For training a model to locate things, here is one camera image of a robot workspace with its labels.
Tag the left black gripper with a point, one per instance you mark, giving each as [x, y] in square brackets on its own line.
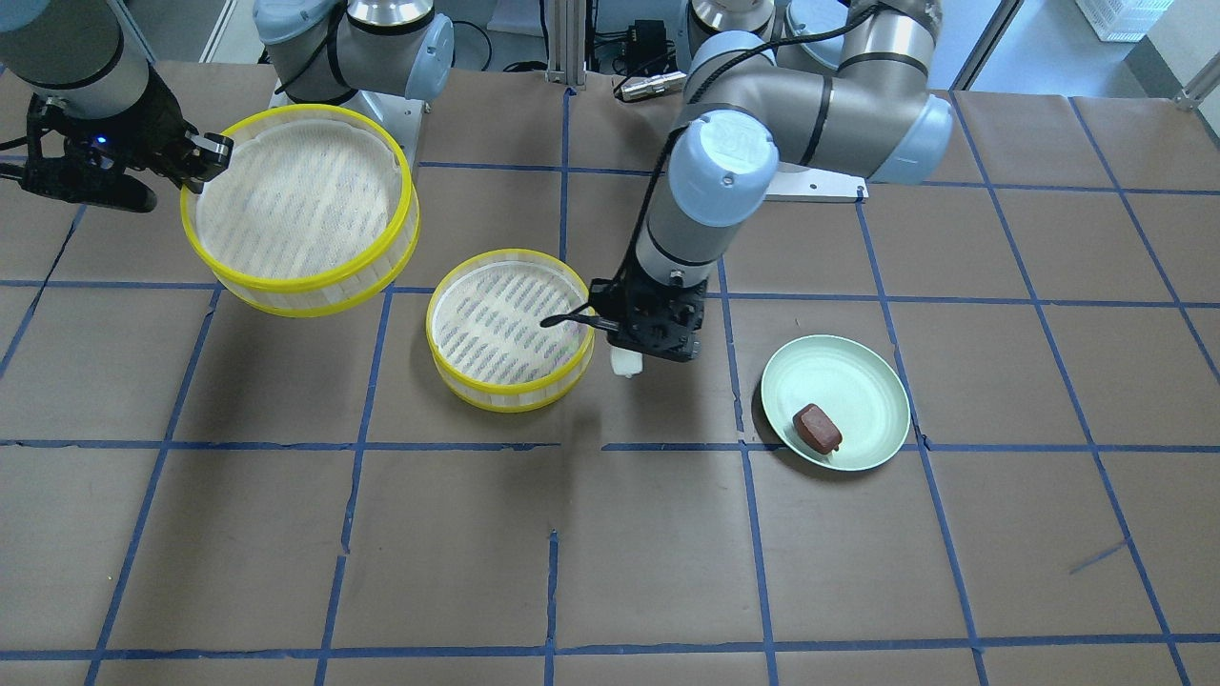
[693, 324]

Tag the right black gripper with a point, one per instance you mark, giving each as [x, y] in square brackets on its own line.
[164, 131]

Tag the white bun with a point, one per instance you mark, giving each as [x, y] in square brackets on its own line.
[625, 362]

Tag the yellow steamer layer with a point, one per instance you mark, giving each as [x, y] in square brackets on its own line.
[483, 326]
[316, 213]

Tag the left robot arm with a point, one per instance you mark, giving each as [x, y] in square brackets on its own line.
[743, 115]

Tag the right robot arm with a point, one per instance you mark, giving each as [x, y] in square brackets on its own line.
[99, 112]

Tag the brown bun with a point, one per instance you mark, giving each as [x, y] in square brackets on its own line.
[817, 430]

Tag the silver cylindrical connector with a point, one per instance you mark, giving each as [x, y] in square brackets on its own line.
[646, 87]

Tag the light green plate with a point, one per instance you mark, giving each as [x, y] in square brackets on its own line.
[857, 390]

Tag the black power adapter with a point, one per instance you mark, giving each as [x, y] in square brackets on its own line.
[646, 38]

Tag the white plastic crate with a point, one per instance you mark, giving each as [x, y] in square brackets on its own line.
[1122, 21]

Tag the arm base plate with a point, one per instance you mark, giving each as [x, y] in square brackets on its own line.
[405, 124]
[816, 186]

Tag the aluminium frame post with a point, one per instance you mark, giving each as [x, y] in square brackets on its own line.
[567, 33]

